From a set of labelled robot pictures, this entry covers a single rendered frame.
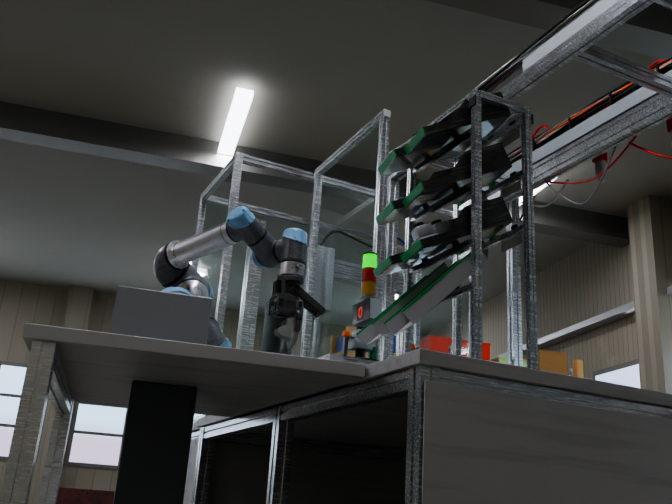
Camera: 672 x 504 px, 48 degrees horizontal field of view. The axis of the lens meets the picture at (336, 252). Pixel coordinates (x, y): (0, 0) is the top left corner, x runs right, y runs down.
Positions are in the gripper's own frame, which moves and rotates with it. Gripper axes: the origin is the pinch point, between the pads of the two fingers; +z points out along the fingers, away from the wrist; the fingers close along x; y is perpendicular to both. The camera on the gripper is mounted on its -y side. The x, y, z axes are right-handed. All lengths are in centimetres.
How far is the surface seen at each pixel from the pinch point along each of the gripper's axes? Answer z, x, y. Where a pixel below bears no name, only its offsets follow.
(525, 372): 16, 76, -21
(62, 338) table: 17, 45, 67
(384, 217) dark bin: -34.3, 27.1, -13.6
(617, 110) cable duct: -111, 13, -123
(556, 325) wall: -166, -398, -460
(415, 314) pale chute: -1, 49, -11
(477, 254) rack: -17, 55, -25
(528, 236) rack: -26, 55, -41
